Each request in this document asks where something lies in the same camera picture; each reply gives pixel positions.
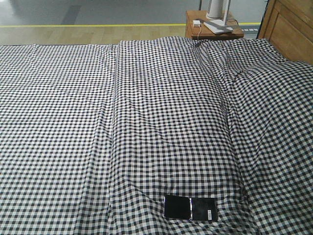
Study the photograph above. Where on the black smartphone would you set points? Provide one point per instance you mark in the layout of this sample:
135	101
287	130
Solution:
185	208

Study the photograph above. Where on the black white checkered bedsheet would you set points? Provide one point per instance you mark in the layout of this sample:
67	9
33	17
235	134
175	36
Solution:
93	137

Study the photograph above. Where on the white power adapter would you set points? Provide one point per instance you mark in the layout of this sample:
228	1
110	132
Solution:
196	23

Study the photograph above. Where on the wooden nightstand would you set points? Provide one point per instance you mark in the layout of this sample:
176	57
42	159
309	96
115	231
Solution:
202	33

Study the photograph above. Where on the white cylindrical speaker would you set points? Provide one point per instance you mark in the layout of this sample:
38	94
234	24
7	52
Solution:
215	9

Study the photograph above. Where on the wooden headboard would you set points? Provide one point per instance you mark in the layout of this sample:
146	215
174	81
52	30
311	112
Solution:
288	26

